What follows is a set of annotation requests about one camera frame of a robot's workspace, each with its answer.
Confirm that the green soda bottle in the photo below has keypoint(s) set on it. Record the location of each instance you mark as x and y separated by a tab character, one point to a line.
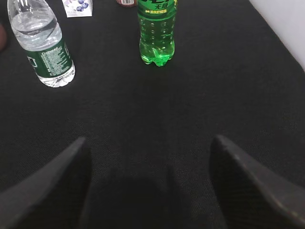
157	22

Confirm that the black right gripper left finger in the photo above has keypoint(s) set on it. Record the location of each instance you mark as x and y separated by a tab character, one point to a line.
54	197

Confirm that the white blueberry milk carton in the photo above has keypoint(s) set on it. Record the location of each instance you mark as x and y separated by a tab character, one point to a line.
78	8

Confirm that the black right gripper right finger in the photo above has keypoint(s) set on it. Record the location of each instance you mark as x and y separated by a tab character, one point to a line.
250	195

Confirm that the dark red object at edge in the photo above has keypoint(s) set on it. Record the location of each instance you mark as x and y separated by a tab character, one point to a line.
3	37

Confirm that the brown tea bottle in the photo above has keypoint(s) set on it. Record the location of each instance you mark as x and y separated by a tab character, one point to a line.
127	3

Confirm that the clear water bottle green label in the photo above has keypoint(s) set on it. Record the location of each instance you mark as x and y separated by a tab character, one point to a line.
38	32

